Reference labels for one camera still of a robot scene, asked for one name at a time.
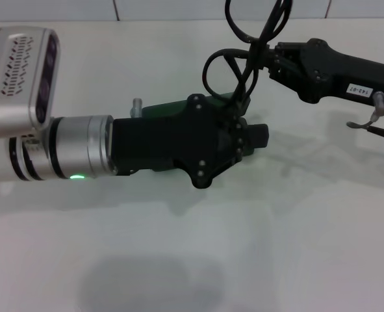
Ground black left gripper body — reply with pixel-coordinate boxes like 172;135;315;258
109;93;248;190

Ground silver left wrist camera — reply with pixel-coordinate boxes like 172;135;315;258
0;26;61;139

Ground left gripper connector cable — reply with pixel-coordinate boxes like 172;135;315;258
131;97;144;118

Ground gripper connector cable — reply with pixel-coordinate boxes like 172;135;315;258
131;97;144;118
346;91;384;142

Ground right gripper connector cable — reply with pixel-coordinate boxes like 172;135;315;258
346;91;384;142

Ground green glasses case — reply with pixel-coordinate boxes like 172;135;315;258
142;92;264;173

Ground black round-lens glasses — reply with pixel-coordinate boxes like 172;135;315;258
203;0;293;113

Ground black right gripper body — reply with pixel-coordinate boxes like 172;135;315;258
295;38;384;108

